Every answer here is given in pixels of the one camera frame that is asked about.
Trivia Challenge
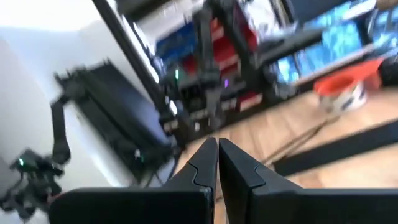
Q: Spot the red storage bin shelf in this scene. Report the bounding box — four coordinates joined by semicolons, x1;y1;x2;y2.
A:
183;17;264;113

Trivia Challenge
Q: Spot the black computer monitor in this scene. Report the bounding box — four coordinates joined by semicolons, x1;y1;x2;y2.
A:
53;59;177;187

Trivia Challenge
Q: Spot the flat black duct cover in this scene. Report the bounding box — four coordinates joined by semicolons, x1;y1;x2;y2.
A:
272;119;398;177

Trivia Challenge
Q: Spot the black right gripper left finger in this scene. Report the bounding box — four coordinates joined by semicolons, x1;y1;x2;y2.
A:
49;136;218;224

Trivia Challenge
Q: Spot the grey and red work glove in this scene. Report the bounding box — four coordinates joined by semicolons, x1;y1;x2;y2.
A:
379;55;398;86

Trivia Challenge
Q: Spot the orange tape dispenser roll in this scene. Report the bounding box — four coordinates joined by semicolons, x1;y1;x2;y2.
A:
313;58;384;113

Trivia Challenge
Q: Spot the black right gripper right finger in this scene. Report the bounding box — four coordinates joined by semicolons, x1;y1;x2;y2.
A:
219;138;398;224

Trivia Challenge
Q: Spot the black aluminium table frame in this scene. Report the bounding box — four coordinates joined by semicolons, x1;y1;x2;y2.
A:
91;0;171;116

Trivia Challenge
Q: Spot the black background table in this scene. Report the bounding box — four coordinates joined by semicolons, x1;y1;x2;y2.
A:
257;29;326;65

